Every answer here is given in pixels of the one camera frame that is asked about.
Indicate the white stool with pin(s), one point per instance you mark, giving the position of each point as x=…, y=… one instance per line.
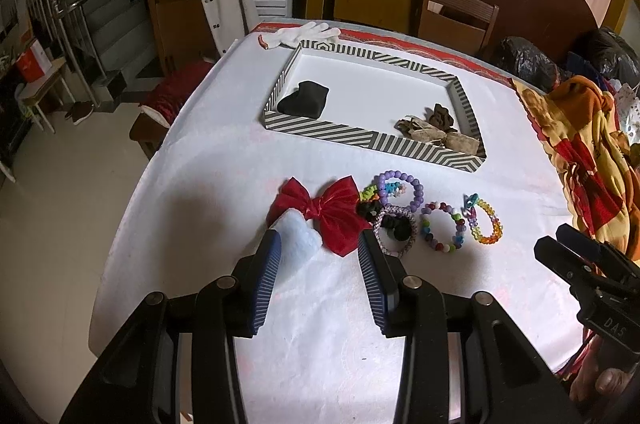
x=40, y=92

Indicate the red satin bow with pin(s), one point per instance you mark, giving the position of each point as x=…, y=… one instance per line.
x=332, y=216

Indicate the metal stair railing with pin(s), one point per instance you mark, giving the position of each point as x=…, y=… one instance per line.
x=65, y=4

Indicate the wooden chair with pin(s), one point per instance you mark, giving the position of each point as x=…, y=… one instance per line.
x=462, y=17

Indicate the light blue plush heart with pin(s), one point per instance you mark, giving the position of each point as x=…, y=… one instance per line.
x=297, y=236

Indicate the person's right hand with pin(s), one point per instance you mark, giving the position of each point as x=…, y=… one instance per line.
x=597, y=386

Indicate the dark shoe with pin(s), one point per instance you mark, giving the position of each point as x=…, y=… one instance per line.
x=80, y=112

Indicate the brown fabric flower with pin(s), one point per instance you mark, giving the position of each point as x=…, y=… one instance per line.
x=440, y=117

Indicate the staircase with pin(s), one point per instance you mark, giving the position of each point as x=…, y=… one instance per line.
x=115, y=19

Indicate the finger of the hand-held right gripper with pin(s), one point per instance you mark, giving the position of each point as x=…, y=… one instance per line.
x=575, y=240
x=560, y=261

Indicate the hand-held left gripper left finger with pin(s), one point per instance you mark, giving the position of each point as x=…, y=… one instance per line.
x=265, y=284

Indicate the white dotted paper bag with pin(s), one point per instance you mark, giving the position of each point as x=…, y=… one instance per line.
x=631, y=109

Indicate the white glove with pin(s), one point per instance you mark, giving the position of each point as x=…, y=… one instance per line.
x=305, y=33

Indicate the orange patterned blanket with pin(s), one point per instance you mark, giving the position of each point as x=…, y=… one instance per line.
x=585, y=139

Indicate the black plastic bag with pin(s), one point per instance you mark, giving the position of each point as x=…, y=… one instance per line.
x=530, y=62
x=607, y=54

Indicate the black folded cloth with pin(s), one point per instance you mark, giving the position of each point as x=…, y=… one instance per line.
x=302, y=100

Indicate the red paper bag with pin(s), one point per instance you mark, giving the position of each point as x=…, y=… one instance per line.
x=32, y=62

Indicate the black scrunchie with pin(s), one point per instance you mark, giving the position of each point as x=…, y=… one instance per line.
x=370, y=210

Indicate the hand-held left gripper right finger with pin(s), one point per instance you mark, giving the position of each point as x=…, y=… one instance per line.
x=373, y=284

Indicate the striped shallow box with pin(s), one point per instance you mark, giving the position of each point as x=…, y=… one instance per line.
x=380, y=97

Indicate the red cushioned stool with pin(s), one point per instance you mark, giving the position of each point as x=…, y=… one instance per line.
x=175, y=92

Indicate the beige fabric bow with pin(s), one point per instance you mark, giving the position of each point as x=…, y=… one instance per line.
x=450, y=140

